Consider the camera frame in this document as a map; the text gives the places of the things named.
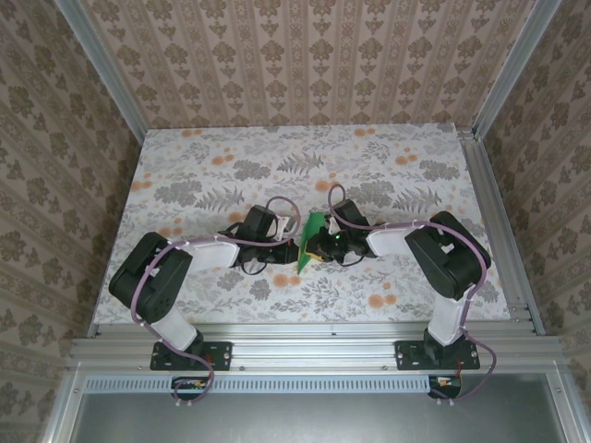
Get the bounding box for black connector board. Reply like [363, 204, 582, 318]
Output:
[427, 374, 464, 401]
[171, 376, 211, 401]

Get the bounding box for aluminium frame rail long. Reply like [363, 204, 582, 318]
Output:
[66, 321, 569, 374]

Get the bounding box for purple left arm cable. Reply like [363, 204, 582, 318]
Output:
[130, 196, 304, 410]

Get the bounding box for floral printed table mat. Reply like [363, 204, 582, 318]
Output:
[91, 123, 514, 325]

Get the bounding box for thin black left gripper cable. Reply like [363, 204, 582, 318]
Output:
[237, 260, 269, 277]

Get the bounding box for green square paper sheet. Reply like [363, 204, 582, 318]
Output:
[295, 211, 327, 276]

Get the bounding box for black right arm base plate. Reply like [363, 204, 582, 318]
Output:
[395, 339, 481, 372]

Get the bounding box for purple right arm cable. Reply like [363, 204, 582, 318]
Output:
[326, 184, 499, 407]

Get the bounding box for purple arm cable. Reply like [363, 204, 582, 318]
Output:
[326, 184, 499, 407]
[130, 196, 304, 410]

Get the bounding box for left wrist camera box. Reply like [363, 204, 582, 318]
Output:
[275, 214, 297, 242]

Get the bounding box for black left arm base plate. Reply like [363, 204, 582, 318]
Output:
[150, 340, 233, 372]

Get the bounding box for aluminium lower frame bar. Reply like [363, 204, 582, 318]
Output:
[39, 364, 89, 443]
[544, 364, 591, 443]

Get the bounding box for slotted white cable duct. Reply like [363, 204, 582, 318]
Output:
[84, 374, 433, 394]

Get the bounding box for grey metal sheet panel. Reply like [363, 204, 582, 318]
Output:
[68, 390, 564, 443]

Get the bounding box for aluminium side rail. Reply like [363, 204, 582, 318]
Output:
[456, 128, 549, 337]

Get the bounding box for aluminium frame post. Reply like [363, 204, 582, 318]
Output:
[54, 0, 148, 144]
[471, 0, 563, 139]

